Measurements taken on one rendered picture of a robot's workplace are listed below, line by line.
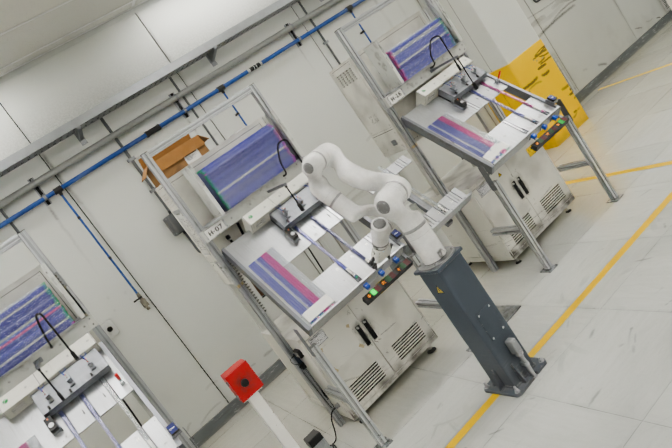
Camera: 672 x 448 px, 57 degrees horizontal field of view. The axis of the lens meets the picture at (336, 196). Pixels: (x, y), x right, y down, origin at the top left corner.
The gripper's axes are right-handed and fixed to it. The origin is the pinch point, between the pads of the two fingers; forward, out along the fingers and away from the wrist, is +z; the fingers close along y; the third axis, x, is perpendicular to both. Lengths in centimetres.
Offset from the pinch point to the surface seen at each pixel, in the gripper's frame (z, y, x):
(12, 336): -11, -153, 91
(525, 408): 11, -8, -94
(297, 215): 4, -7, 57
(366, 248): 10.2, 5.8, 16.5
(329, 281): 10.2, -22.1, 16.0
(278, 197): 2, -7, 73
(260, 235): 10, -28, 66
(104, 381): 10, -134, 53
